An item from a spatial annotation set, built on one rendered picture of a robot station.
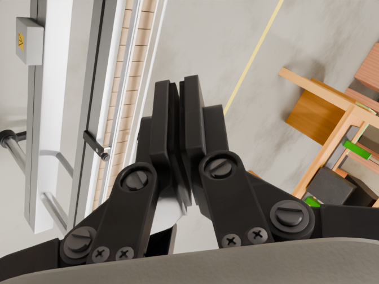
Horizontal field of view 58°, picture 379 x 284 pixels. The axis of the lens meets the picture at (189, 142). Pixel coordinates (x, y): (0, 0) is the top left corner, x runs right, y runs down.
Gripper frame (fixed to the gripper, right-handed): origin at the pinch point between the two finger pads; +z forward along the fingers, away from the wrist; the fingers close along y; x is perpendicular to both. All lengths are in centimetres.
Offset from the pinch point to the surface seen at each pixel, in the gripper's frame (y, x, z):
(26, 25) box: -51, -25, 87
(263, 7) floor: 41, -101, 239
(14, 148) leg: -93, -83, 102
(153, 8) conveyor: -10, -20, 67
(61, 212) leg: -65, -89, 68
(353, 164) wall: 217, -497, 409
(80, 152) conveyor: -38, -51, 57
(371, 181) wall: 238, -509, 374
